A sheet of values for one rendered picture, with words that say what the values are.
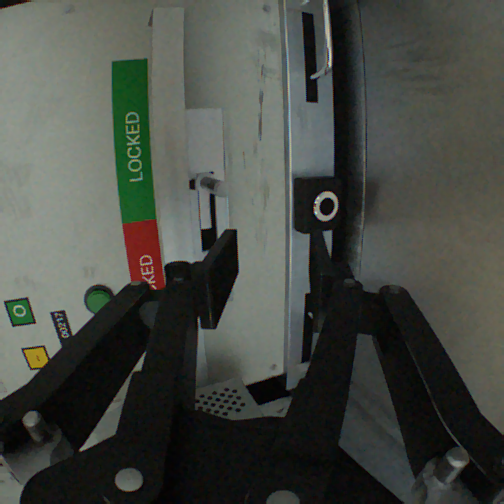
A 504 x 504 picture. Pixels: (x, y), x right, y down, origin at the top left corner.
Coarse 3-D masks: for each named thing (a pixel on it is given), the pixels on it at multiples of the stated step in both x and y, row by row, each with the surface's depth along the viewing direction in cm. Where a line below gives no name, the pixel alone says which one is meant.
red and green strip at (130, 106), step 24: (120, 72) 25; (144, 72) 26; (120, 96) 26; (144, 96) 27; (120, 120) 27; (144, 120) 28; (120, 144) 28; (144, 144) 28; (120, 168) 28; (144, 168) 29; (120, 192) 29; (144, 192) 30; (144, 216) 31; (144, 240) 31; (144, 264) 32
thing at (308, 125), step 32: (320, 0) 29; (288, 32) 29; (320, 32) 30; (288, 64) 30; (320, 64) 32; (288, 96) 31; (320, 96) 33; (288, 128) 33; (320, 128) 34; (288, 160) 34; (320, 160) 35; (288, 192) 35; (288, 224) 36; (288, 256) 38; (288, 288) 39; (288, 320) 40; (288, 352) 42; (288, 384) 44
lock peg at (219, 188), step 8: (200, 176) 31; (208, 176) 32; (192, 184) 31; (200, 184) 31; (208, 184) 29; (216, 184) 27; (224, 184) 27; (200, 192) 32; (208, 192) 32; (216, 192) 27; (224, 192) 27
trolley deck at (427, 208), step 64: (384, 0) 24; (448, 0) 18; (384, 64) 27; (448, 64) 20; (384, 128) 30; (448, 128) 23; (384, 192) 32; (448, 192) 24; (384, 256) 33; (448, 256) 25; (448, 320) 26; (384, 384) 35
